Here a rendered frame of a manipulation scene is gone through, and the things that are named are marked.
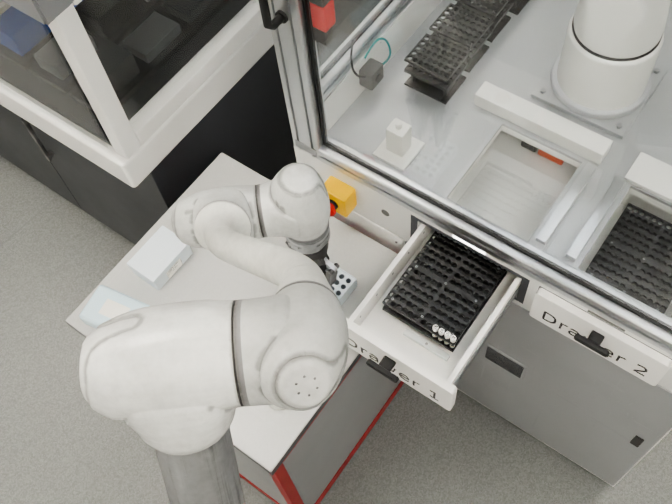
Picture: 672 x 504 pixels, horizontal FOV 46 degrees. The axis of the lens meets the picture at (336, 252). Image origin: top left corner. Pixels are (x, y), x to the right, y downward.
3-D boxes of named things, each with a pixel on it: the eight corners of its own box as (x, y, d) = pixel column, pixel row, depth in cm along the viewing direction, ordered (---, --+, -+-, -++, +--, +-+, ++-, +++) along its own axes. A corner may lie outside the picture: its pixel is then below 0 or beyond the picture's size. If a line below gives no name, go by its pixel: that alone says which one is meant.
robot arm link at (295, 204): (329, 195, 158) (263, 204, 158) (322, 148, 144) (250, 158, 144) (335, 241, 152) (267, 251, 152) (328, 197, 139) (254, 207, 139)
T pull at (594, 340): (606, 358, 158) (608, 356, 157) (572, 339, 160) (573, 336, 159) (614, 344, 159) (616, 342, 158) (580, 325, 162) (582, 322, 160)
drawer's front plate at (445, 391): (450, 412, 163) (453, 394, 153) (335, 338, 173) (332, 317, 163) (454, 405, 164) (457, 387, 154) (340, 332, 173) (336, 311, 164)
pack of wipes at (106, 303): (158, 313, 186) (152, 305, 182) (136, 348, 182) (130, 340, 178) (105, 290, 190) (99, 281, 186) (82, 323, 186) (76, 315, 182)
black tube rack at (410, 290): (452, 357, 167) (453, 345, 161) (382, 314, 173) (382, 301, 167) (505, 278, 175) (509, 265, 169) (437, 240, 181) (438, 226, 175)
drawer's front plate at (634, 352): (654, 387, 162) (670, 367, 153) (528, 315, 172) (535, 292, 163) (658, 380, 163) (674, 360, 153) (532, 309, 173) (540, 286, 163)
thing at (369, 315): (448, 398, 163) (449, 388, 158) (346, 333, 172) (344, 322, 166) (543, 255, 177) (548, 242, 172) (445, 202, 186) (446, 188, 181)
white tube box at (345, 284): (325, 325, 181) (323, 318, 178) (296, 306, 184) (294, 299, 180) (357, 285, 185) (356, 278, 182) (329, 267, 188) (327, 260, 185)
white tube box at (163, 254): (158, 291, 188) (152, 281, 184) (132, 273, 191) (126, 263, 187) (194, 253, 193) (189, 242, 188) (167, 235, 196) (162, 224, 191)
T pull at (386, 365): (396, 384, 158) (396, 382, 157) (365, 364, 161) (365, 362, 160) (406, 370, 160) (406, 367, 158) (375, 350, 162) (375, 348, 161)
